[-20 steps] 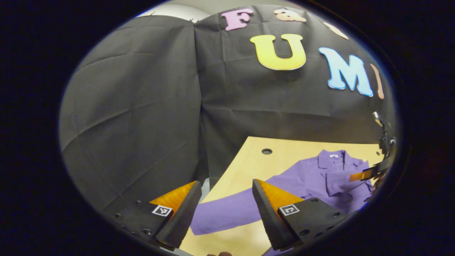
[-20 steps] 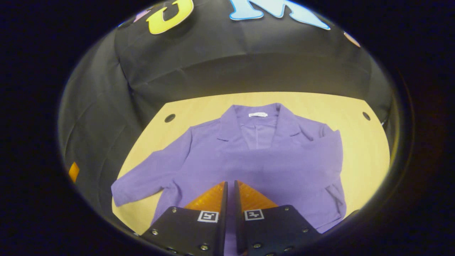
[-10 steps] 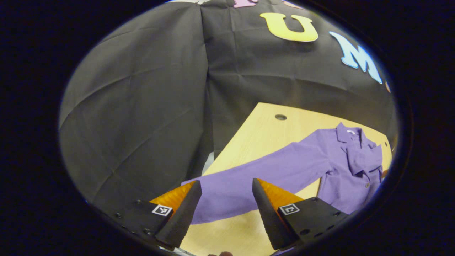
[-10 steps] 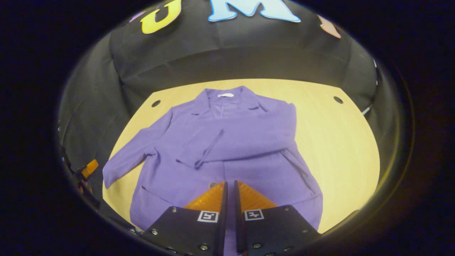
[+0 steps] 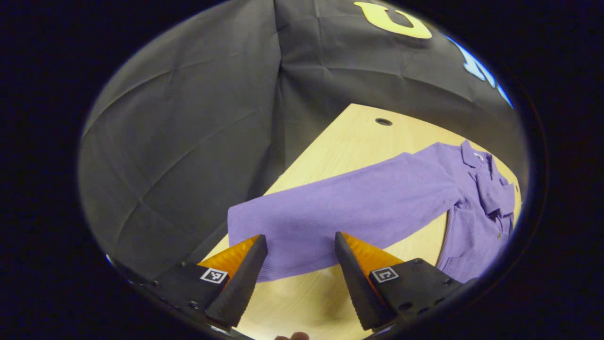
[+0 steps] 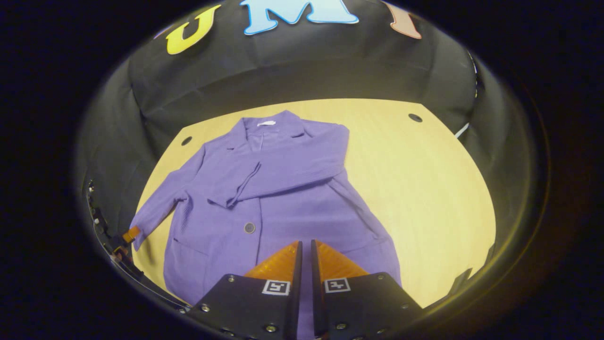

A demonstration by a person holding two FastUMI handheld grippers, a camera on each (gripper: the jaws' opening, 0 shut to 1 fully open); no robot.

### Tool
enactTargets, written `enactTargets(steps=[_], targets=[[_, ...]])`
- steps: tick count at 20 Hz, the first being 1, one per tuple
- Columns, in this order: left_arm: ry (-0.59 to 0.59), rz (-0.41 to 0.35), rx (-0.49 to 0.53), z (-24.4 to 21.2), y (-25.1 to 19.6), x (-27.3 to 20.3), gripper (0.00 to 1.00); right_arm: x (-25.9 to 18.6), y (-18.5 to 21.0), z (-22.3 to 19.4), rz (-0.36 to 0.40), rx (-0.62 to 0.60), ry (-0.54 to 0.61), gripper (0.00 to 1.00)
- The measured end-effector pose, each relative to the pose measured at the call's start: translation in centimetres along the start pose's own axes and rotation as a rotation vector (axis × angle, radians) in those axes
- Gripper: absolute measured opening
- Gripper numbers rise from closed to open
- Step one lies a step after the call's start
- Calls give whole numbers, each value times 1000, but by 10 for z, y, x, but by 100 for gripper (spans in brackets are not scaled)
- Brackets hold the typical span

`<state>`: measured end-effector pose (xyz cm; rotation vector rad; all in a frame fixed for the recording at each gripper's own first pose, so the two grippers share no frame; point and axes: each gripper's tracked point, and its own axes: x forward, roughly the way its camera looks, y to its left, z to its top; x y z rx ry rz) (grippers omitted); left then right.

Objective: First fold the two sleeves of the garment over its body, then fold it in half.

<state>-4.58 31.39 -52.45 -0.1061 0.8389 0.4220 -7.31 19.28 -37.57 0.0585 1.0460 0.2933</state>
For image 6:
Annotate purple jacket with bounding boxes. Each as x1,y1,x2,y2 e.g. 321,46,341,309
130,110,402,340

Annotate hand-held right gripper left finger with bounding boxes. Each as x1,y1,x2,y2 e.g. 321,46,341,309
188,240,303,340

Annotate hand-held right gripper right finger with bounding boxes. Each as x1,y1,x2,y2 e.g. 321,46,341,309
310,239,424,340

